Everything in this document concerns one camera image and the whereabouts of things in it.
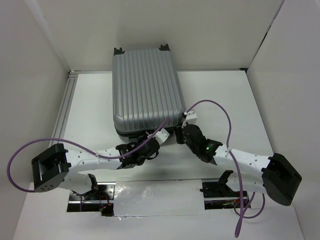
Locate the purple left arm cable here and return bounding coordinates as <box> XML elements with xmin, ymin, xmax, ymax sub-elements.
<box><xmin>7</xmin><ymin>118</ymin><xmax>171</xmax><ymax>212</ymax></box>

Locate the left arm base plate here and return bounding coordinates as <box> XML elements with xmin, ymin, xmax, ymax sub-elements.
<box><xmin>66</xmin><ymin>182</ymin><xmax>116</xmax><ymax>217</ymax></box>

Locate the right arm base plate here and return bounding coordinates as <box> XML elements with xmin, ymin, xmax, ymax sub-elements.
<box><xmin>200</xmin><ymin>181</ymin><xmax>240</xmax><ymax>210</ymax></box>

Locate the white foil tape sheet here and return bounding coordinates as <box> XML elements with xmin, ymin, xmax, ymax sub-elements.
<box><xmin>113</xmin><ymin>179</ymin><xmax>205</xmax><ymax>217</ymax></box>

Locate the aluminium frame rail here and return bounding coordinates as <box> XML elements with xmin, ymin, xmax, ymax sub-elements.
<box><xmin>51</xmin><ymin>71</ymin><xmax>78</xmax><ymax>139</ymax></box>

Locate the grey suitcase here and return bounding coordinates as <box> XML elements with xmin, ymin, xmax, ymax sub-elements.
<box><xmin>112</xmin><ymin>44</ymin><xmax>186</xmax><ymax>139</ymax></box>

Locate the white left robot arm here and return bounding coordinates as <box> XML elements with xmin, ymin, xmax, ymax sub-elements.
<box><xmin>31</xmin><ymin>128</ymin><xmax>170</xmax><ymax>200</ymax></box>

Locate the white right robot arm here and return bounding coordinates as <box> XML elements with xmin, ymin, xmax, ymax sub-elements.
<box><xmin>178</xmin><ymin>111</ymin><xmax>302</xmax><ymax>206</ymax></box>

